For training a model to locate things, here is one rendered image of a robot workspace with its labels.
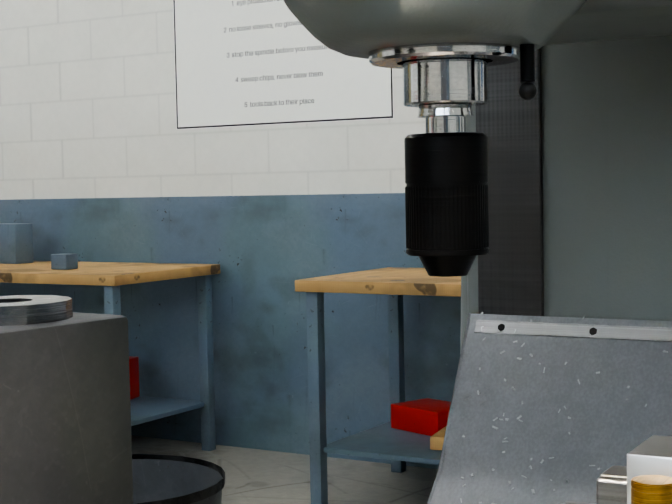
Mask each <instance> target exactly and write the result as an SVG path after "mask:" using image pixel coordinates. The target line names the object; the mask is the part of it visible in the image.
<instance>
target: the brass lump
mask: <svg viewBox="0 0 672 504"><path fill-rule="evenodd" d="M631 504H672V478H671V477H667V476H661V475H640V476H636V477H633V478H632V479H631Z"/></svg>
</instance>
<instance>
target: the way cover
mask: <svg viewBox="0 0 672 504"><path fill-rule="evenodd" d="M531 319H532V321H533V322H530V320H531ZM482 326H484V327H482ZM481 327H482V331H481ZM515 329H516V331H515ZM514 331H515V333H514ZM485 337H486V338H485ZM484 338H485V339H484ZM483 339H484V340H483ZM513 341H517V342H516V343H513ZM523 343H525V344H524V345H523V346H522V347H521V345H522V344H523ZM503 350H505V352H504V353H502V354H500V352H502V351H503ZM663 350H664V351H668V353H665V352H663ZM530 353H531V354H532V355H533V357H531V356H530V355H529V354H530ZM517 357H519V358H522V359H521V360H518V359H517ZM565 362H567V363H566V365H565ZM539 363H541V365H539ZM479 367H481V371H479ZM544 367H545V373H543V370H544ZM599 371H600V373H599V374H596V372H599ZM504 378H505V379H506V382H505V381H504ZM578 379H579V381H580V385H579V383H578ZM628 385H629V386H630V387H629V388H627V386H628ZM512 386H513V387H514V388H515V389H516V390H513V389H512ZM478 390H479V392H480V395H478V393H477V391H478ZM626 398H628V400H626ZM521 401H523V404H522V402H521ZM646 404H647V406H646V407H645V405H646ZM564 406H565V407H566V409H565V408H564ZM559 409H561V410H560V412H559V413H558V411H559ZM503 413H505V415H504V416H503ZM520 415H521V416H522V417H521V418H519V419H520V420H522V421H523V422H521V421H519V419H518V420H517V418H518V417H519V416H520ZM568 416H569V417H571V419H568ZM496 417H497V418H498V419H496V420H495V421H493V420H494V419H495V418H496ZM499 418H500V419H503V420H499ZM505 418H509V420H508V421H505ZM492 426H495V427H497V428H498V429H497V430H496V429H494V428H492ZM568 432H570V435H569V433H568ZM463 435H464V436H466V437H465V438H463V437H462V436H463ZM653 435H657V436H670V437H672V321H654V320H628V319H602V318H584V319H583V318H576V317H550V316H523V315H497V314H483V315H482V314H471V313H468V317H467V322H466V327H465V332H464V338H463V343H462V348H461V353H460V358H459V364H458V369H457V374H456V379H455V384H454V390H453V395H452V400H451V405H450V410H449V416H448V421H447V426H446V431H445V436H444V441H443V447H442V452H441V457H440V462H439V466H438V470H437V474H436V478H435V481H434V484H433V487H432V490H431V492H430V495H429V498H428V501H427V504H479V502H482V504H491V503H495V504H562V503H564V502H566V501H575V502H585V503H594V504H596V480H597V478H599V477H600V475H601V474H602V473H603V472H605V471H606V470H607V469H609V468H610V467H611V466H613V465H618V466H627V454H628V453H629V452H630V451H632V450H633V449H634V448H636V447H637V446H639V445H640V444H641V443H643V442H644V441H645V440H647V439H648V438H650V437H651V436H653ZM506 437H507V438H506ZM504 438H506V439H505V440H504ZM502 441H508V442H502ZM502 451H505V453H502ZM550 457H554V458H552V459H549V458H550ZM530 458H532V459H533V460H530ZM542 459H543V460H544V461H543V463H542V464H541V463H540V462H541V461H542ZM530 465H531V467H532V469H530V467H529V466H530ZM589 465H595V466H589ZM599 467H600V470H597V468H599ZM492 469H495V470H494V471H492ZM472 473H473V475H474V476H471V474H472ZM521 475H523V476H525V477H527V478H525V477H523V476H521ZM461 477H464V479H462V478H461ZM550 479H552V481H550ZM566 480H568V481H569V482H568V483H567V482H566ZM508 481H511V484H509V482H508ZM464 484H466V485H465V486H464V487H462V486H463V485H464ZM513 487H514V489H512V488H513ZM531 489H534V491H535V494H533V493H532V490H531ZM553 489H555V491H553ZM460 498H461V499H462V503H461V500H460Z"/></svg>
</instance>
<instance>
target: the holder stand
mask: <svg viewBox="0 0 672 504"><path fill-rule="evenodd" d="M0 504H133V476H132V441H131V407H130V373H129V339H128V319H127V317H125V316H123V315H111V314H95V313H79V312H73V307H72V298H70V297H67V296H57V295H10V296H0Z"/></svg>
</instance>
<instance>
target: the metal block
mask: <svg viewBox="0 0 672 504"><path fill-rule="evenodd" d="M640 475H661V476H667V477H671V478H672V437H670V436H657V435H653V436H651V437H650V438H648V439H647V440H645V441H644V442H643V443H641V444H640V445H639V446H637V447H636V448H634V449H633V450H632V451H630V452H629V453H628V454H627V504H631V479H632V478H633V477H636V476H640Z"/></svg>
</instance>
